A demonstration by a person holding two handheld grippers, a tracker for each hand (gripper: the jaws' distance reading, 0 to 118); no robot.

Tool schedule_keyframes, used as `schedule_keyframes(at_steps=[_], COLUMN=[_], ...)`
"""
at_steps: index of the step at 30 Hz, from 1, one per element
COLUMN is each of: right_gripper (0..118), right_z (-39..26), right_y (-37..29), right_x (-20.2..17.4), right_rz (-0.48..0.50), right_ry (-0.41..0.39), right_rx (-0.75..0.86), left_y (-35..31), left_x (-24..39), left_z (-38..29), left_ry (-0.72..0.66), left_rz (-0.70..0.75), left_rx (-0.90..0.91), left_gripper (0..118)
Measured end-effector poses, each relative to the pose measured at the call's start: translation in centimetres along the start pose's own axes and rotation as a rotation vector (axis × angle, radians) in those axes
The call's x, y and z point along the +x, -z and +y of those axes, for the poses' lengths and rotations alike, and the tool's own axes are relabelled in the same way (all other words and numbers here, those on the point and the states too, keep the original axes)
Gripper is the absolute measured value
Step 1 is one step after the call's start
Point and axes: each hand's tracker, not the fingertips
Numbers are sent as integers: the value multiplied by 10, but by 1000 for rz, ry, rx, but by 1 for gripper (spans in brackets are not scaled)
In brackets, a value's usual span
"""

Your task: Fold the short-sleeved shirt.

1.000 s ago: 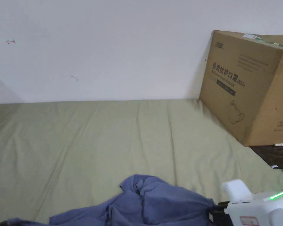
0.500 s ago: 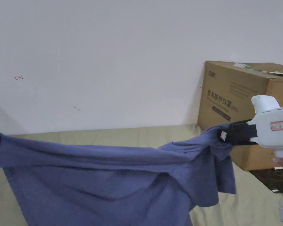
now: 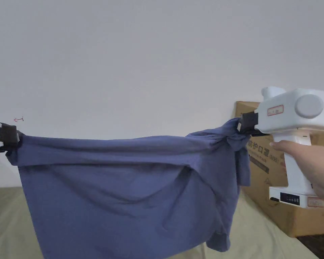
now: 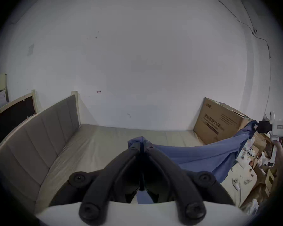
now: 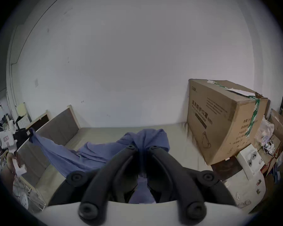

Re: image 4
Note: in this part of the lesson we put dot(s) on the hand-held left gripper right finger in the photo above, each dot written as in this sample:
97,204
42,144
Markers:
179,187

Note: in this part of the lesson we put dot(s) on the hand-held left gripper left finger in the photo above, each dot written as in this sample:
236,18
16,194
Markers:
101,187

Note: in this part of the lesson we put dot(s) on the grey padded headboard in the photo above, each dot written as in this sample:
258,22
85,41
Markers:
37,138

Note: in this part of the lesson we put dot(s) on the large brown carton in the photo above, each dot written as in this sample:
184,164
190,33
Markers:
217,123

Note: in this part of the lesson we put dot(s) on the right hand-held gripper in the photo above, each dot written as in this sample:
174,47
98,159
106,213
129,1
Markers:
278,127

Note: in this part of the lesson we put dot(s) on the person's right hand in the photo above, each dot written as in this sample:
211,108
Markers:
282,151

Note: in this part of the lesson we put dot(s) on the bed with beige sheet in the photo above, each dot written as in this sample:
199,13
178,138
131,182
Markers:
103,145

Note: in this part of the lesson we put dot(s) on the white hand controller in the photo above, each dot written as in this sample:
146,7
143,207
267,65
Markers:
236,184

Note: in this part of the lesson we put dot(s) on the dark board with cream frame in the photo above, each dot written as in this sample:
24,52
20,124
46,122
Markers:
11,116

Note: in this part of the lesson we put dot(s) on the blue shirt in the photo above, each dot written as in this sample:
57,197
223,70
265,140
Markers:
202,154

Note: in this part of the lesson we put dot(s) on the white low table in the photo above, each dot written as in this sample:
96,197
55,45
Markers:
245,175

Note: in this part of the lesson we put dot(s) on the pile of small cartons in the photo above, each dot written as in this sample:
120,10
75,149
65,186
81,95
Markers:
261,141

